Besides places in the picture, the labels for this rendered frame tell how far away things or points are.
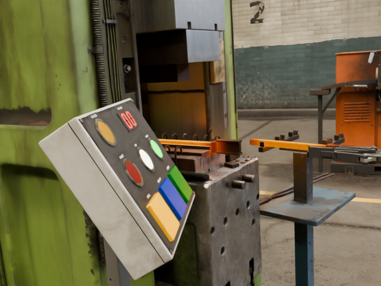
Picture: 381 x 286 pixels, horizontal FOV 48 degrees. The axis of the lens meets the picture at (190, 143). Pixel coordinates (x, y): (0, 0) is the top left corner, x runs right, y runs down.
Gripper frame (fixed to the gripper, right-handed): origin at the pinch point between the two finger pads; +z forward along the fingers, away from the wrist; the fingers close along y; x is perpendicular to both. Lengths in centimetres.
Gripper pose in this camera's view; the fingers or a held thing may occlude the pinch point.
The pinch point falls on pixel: (321, 152)
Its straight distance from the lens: 128.1
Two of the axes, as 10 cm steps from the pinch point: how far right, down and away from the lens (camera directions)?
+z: -8.5, -0.5, 5.3
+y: 5.3, -1.9, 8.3
